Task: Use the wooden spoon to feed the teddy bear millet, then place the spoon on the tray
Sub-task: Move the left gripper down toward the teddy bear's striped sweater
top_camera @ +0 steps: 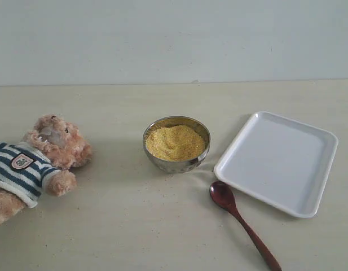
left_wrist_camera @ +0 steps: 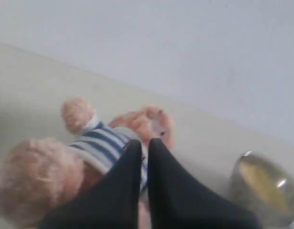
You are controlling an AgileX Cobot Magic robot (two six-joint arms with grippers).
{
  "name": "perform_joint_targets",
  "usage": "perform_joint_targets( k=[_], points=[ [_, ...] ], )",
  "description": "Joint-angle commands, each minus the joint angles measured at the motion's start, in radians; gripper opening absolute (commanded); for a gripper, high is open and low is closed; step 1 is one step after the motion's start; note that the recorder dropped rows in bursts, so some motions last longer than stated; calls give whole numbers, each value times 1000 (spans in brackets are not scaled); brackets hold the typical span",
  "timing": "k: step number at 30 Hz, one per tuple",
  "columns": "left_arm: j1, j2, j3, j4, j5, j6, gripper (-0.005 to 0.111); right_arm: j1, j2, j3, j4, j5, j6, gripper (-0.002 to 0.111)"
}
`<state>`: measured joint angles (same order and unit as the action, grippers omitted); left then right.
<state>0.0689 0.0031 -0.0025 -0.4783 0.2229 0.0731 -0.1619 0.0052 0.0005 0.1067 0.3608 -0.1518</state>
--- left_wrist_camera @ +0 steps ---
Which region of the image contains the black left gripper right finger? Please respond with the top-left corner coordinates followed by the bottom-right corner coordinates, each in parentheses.
top-left (148, 139), bottom-right (262, 229)

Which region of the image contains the teddy bear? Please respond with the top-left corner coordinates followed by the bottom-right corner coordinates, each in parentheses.
top-left (0, 96), bottom-right (173, 229)

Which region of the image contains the yellow millet grain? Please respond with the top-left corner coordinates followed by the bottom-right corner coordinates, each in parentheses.
top-left (240, 162), bottom-right (290, 212)

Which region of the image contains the steel bowl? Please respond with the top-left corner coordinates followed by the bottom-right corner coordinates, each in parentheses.
top-left (229, 151), bottom-right (294, 224)

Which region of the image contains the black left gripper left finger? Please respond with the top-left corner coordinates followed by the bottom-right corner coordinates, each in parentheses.
top-left (39, 140), bottom-right (142, 229)

